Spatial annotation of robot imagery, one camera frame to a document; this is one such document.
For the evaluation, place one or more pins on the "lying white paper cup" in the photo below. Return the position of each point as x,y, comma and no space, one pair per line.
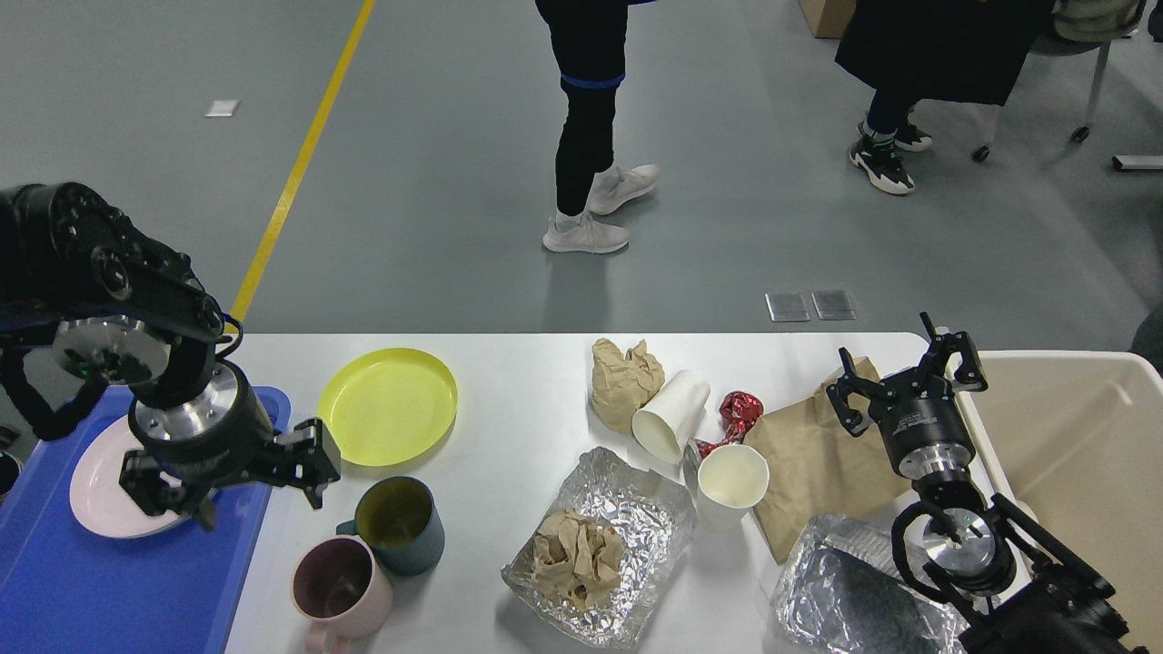
669,420

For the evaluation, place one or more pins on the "blue plastic tray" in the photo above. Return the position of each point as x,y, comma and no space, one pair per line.
67,590

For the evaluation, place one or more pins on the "aluminium foil tray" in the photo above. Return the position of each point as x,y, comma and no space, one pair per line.
840,592

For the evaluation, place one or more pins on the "left metal floor plate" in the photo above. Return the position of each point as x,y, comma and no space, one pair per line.
787,307

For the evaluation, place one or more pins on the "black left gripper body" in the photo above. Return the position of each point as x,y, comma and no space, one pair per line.
211,437

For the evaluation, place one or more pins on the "crumpled brown paper ball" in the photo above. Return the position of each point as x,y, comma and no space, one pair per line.
577,558

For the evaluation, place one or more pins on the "person in black leggings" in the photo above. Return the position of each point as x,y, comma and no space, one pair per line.
588,39

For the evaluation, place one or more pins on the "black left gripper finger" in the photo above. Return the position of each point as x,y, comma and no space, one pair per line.
142,478
305,458

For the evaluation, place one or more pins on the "crumpled brown paper bag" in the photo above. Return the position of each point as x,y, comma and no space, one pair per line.
623,382

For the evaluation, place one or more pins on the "crumpled aluminium foil sheet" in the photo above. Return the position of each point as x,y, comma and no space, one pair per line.
654,516

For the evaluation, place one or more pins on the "flat brown paper bag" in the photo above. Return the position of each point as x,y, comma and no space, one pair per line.
816,467

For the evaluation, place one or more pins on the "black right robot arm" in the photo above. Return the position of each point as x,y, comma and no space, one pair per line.
1019,588

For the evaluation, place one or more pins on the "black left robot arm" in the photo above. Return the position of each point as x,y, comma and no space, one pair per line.
90,302

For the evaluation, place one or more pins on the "dark teal mug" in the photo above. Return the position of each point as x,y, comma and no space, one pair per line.
398,520

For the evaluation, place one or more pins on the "pink mug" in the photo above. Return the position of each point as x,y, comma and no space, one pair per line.
339,587

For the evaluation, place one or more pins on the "right metal floor plate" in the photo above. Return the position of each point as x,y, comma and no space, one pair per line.
834,305

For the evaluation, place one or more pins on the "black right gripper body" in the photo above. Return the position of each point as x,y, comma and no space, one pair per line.
924,435

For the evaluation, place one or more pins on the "red foil wrapper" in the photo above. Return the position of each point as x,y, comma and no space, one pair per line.
739,411

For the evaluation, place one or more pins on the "beige plastic bin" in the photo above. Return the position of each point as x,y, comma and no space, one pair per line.
1076,437

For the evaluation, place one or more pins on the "metal floor plate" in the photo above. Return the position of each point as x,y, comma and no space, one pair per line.
787,307
834,305

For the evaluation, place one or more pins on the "pink plate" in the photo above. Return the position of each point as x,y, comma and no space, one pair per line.
98,502

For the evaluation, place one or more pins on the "upright white paper cup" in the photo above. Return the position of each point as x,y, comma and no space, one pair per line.
731,480

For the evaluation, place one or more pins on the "seated person in black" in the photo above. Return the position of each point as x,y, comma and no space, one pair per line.
968,52

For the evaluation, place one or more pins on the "yellow plate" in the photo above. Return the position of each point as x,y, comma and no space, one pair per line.
389,406

